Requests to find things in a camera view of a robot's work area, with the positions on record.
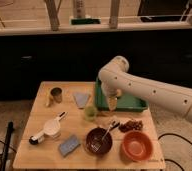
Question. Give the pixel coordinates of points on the green plastic tray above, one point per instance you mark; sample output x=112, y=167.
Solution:
x=126, y=102

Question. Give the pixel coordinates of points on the wooden table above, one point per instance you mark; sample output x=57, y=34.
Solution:
x=46, y=154

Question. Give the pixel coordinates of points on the grey-blue towel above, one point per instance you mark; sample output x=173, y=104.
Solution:
x=81, y=99

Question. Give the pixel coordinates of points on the green base object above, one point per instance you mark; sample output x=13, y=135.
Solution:
x=85, y=21

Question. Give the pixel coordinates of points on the bunch of dark grapes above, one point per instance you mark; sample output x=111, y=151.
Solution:
x=131, y=125

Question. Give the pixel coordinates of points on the black pole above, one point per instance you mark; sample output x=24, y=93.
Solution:
x=4, y=156

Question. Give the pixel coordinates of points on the brown paper cup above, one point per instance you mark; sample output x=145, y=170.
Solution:
x=56, y=94

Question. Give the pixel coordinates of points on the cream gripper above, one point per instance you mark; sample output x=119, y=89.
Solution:
x=112, y=101

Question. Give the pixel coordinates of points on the metal whisk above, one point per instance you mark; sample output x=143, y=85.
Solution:
x=96, y=145

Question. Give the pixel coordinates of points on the yellow banana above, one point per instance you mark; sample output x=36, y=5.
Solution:
x=49, y=99

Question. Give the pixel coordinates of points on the dark brown bowl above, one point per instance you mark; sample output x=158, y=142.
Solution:
x=95, y=134

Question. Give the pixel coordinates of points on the green plastic cup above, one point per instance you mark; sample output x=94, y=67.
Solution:
x=90, y=113

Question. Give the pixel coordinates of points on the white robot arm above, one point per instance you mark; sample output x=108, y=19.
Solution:
x=114, y=77

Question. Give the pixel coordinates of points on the orange red bowl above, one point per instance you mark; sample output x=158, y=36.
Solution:
x=137, y=146

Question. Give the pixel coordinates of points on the blue sponge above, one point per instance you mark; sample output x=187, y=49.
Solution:
x=69, y=145

